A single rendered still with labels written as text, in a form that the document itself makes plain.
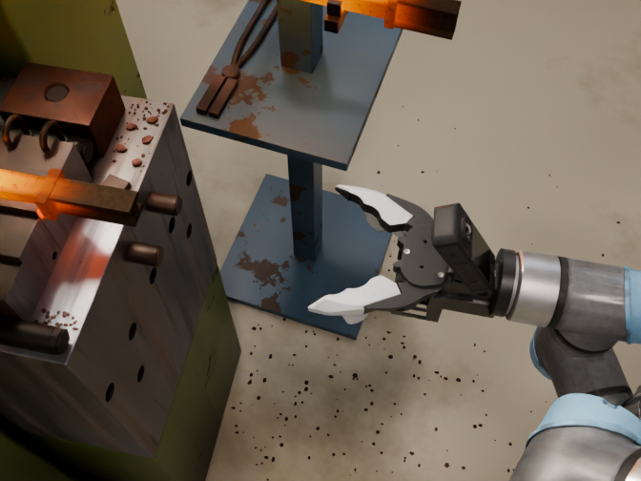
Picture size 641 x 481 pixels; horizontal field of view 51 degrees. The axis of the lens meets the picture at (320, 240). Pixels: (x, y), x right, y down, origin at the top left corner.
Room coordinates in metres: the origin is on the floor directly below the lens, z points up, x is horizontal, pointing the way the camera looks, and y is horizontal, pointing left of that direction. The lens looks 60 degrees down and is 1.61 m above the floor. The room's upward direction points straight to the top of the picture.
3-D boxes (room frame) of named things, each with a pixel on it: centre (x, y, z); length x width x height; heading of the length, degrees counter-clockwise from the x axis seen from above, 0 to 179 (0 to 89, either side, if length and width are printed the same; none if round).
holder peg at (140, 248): (0.42, 0.22, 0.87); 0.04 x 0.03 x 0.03; 78
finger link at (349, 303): (0.29, -0.04, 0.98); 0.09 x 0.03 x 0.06; 114
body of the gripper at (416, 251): (0.33, -0.14, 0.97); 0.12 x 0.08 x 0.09; 78
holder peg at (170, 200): (0.49, 0.20, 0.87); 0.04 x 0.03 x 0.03; 78
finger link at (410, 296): (0.31, -0.08, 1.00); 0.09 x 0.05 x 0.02; 114
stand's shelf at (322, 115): (0.90, 0.03, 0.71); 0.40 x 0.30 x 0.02; 161
